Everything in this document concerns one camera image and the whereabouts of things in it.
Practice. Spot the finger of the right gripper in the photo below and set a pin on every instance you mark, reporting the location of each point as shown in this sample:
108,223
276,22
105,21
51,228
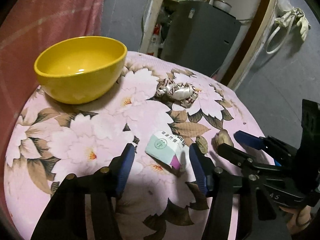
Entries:
247,163
267,144

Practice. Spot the brown nut shell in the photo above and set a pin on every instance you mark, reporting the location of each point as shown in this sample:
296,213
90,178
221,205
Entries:
222,137

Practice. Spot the white green paper packet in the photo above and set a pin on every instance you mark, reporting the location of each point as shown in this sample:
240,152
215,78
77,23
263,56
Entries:
169,149

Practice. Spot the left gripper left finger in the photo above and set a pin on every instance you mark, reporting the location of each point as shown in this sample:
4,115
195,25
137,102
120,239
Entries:
64,216

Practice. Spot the steel pot on refrigerator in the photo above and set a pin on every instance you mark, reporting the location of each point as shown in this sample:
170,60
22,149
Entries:
224,6

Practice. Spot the grey refrigerator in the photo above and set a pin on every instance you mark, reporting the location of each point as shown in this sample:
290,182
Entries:
200,37

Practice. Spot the silver brown wrapper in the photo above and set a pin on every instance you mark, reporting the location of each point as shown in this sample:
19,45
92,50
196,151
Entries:
183,93

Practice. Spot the pink floral tablecloth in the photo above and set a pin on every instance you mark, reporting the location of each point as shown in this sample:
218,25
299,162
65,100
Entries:
156,204

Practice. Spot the person's right hand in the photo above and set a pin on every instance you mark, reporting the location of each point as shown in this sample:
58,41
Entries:
300,219

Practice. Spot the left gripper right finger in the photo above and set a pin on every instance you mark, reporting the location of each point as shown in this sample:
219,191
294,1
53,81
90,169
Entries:
221,186

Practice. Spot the white rubber gloves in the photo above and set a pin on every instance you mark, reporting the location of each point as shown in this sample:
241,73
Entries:
295,16

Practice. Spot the wooden door frame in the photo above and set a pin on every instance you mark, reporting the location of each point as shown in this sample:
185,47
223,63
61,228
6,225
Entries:
255,17

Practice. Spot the red checked cloth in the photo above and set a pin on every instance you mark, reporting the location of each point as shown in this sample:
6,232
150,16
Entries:
29,116

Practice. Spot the yellow bowl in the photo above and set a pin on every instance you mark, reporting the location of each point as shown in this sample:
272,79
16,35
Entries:
81,69

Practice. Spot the white red sack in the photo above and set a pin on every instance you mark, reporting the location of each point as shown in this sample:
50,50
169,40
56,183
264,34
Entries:
155,41

